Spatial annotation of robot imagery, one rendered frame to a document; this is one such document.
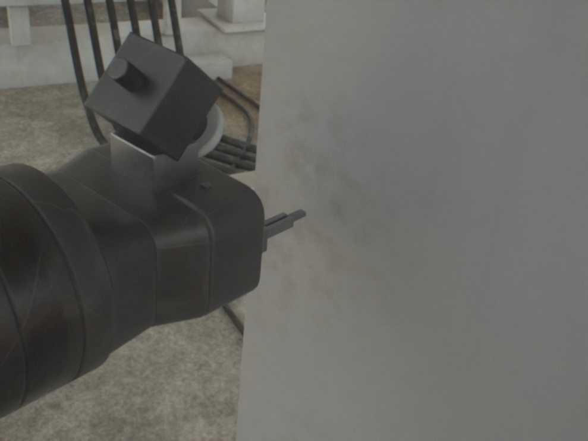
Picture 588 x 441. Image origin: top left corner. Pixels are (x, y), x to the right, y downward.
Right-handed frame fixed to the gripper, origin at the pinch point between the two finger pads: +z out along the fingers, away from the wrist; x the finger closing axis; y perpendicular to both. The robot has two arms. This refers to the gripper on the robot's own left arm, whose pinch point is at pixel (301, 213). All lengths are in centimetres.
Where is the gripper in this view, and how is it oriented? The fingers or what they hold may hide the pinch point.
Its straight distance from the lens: 38.4
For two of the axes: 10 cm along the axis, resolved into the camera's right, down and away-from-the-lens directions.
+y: 0.9, -8.6, -5.0
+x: -7.4, -4.0, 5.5
